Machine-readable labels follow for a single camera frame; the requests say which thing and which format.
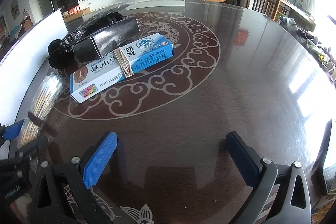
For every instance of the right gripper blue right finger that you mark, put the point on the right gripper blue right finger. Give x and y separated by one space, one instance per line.
258 173

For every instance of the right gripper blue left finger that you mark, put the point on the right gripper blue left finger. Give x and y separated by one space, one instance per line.
81 173

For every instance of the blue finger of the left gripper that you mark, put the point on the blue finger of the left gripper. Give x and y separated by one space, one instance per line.
33 149
12 131

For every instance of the cotton swabs plastic pack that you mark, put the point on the cotton swabs plastic pack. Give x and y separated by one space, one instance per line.
43 101

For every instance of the blue white medicine box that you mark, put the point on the blue white medicine box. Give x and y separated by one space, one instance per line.
101 74

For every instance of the black glossy carton box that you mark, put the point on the black glossy carton box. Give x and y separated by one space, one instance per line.
98 44

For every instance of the glasses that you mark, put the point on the glasses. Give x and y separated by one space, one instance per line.
93 24

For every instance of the black knitted gloves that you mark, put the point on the black knitted gloves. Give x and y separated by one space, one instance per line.
60 54

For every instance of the white storage box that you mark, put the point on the white storage box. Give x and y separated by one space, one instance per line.
22 62

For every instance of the beige rubber band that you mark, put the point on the beige rubber band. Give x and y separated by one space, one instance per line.
124 62

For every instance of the wooden dining chair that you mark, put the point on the wooden dining chair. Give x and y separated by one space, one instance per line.
266 7

